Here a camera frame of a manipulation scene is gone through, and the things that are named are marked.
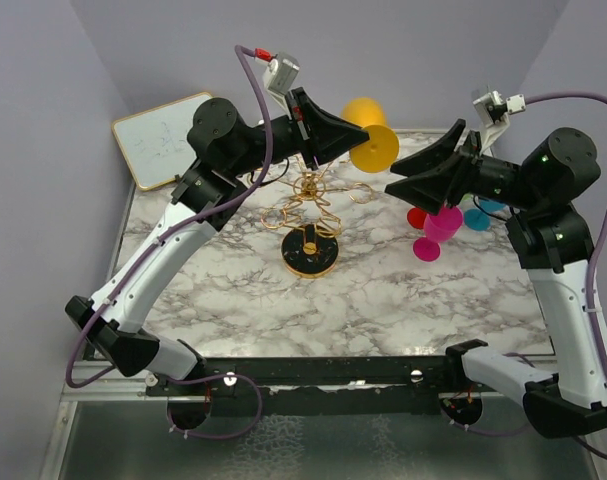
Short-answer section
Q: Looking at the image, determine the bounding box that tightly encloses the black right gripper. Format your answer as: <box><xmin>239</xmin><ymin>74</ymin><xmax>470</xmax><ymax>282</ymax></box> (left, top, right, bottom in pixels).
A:
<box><xmin>385</xmin><ymin>118</ymin><xmax>541</xmax><ymax>213</ymax></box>

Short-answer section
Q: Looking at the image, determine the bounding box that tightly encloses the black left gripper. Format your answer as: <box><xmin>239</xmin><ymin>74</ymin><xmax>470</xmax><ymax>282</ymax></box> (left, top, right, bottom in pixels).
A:
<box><xmin>227</xmin><ymin>87</ymin><xmax>370</xmax><ymax>178</ymax></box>

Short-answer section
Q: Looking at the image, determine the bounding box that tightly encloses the red wine glass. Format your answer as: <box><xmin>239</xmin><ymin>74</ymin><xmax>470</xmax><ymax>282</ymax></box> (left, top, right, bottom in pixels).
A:
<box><xmin>407</xmin><ymin>207</ymin><xmax>428</xmax><ymax>230</ymax></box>

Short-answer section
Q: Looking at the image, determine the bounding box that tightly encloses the orange wine glass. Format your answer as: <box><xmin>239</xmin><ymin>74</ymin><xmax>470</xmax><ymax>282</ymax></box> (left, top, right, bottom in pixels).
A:
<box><xmin>341</xmin><ymin>97</ymin><xmax>399</xmax><ymax>173</ymax></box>

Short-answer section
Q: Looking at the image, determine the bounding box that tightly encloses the pink wine glass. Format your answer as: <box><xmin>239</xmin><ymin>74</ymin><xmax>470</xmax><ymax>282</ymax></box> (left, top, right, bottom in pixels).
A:
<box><xmin>412</xmin><ymin>207</ymin><xmax>463</xmax><ymax>262</ymax></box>

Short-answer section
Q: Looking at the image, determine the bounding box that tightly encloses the blue wine glass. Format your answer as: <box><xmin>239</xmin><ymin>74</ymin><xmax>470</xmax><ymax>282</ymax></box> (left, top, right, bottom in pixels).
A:
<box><xmin>463</xmin><ymin>197</ymin><xmax>507</xmax><ymax>231</ymax></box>

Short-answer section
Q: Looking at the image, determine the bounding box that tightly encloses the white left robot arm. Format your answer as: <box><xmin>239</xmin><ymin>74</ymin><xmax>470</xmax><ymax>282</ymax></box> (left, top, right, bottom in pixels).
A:
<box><xmin>65</xmin><ymin>88</ymin><xmax>369</xmax><ymax>395</ymax></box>

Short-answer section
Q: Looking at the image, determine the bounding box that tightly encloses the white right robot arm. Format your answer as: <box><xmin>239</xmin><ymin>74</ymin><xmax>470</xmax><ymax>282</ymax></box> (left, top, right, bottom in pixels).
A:
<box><xmin>386</xmin><ymin>121</ymin><xmax>607</xmax><ymax>438</ymax></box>

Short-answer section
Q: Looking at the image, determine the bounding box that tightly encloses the gold wine glass rack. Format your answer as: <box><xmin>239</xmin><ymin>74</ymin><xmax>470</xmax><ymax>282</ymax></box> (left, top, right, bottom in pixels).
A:
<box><xmin>260</xmin><ymin>154</ymin><xmax>375</xmax><ymax>279</ymax></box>

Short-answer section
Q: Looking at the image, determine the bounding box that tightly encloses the gold framed whiteboard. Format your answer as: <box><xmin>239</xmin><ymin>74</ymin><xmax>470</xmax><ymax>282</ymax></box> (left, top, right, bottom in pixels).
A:
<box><xmin>112</xmin><ymin>92</ymin><xmax>212</xmax><ymax>191</ymax></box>

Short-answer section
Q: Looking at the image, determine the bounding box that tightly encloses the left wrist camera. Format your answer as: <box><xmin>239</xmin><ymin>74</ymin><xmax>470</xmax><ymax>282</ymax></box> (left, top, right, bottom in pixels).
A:
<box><xmin>254</xmin><ymin>48</ymin><xmax>300</xmax><ymax>111</ymax></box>

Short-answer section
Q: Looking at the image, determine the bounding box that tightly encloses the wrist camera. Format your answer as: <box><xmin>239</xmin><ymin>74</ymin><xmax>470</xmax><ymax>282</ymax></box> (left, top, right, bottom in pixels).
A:
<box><xmin>473</xmin><ymin>90</ymin><xmax>526</xmax><ymax>153</ymax></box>
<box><xmin>254</xmin><ymin>48</ymin><xmax>300</xmax><ymax>111</ymax></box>

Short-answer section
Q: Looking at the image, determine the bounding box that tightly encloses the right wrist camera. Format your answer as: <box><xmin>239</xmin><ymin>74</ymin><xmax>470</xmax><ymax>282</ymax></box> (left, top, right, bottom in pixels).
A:
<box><xmin>473</xmin><ymin>90</ymin><xmax>526</xmax><ymax>153</ymax></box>

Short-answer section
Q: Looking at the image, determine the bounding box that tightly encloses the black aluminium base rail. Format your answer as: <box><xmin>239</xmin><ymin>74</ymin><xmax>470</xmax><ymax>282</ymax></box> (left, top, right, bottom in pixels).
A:
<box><xmin>62</xmin><ymin>344</ymin><xmax>549</xmax><ymax>416</ymax></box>

